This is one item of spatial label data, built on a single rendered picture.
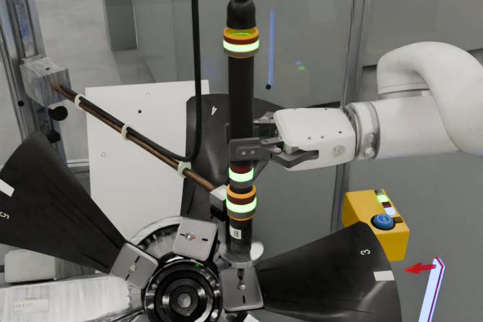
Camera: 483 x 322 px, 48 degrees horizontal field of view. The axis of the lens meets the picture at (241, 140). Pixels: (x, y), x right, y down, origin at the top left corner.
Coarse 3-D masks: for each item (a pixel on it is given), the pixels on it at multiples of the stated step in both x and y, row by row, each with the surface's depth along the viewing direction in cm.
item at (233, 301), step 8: (224, 272) 93; (232, 272) 93; (248, 272) 93; (224, 280) 91; (232, 280) 91; (248, 280) 91; (256, 280) 91; (224, 288) 90; (232, 288) 90; (248, 288) 90; (256, 288) 90; (224, 296) 88; (232, 296) 88; (240, 296) 88; (248, 296) 88; (256, 296) 88; (224, 304) 87; (232, 304) 87; (240, 304) 87; (248, 304) 87; (256, 304) 87
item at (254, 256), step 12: (216, 192) 84; (216, 204) 83; (216, 216) 84; (228, 216) 83; (228, 228) 85; (228, 240) 86; (252, 240) 87; (228, 252) 84; (252, 252) 84; (228, 264) 84; (240, 264) 83; (252, 264) 83
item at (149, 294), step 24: (168, 264) 83; (192, 264) 83; (144, 288) 92; (168, 288) 82; (192, 288) 84; (216, 288) 83; (144, 312) 92; (168, 312) 82; (192, 312) 83; (216, 312) 82
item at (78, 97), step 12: (192, 0) 71; (192, 12) 72; (84, 96) 110; (96, 108) 105; (132, 132) 98; (156, 144) 93; (168, 156) 91; (180, 156) 89; (192, 156) 86; (180, 168) 89
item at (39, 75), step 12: (24, 60) 119; (36, 60) 121; (48, 60) 121; (24, 72) 118; (36, 72) 115; (48, 72) 115; (60, 72) 116; (24, 84) 120; (36, 84) 115; (48, 84) 115; (60, 84) 117; (36, 96) 118; (48, 96) 117; (60, 96) 119
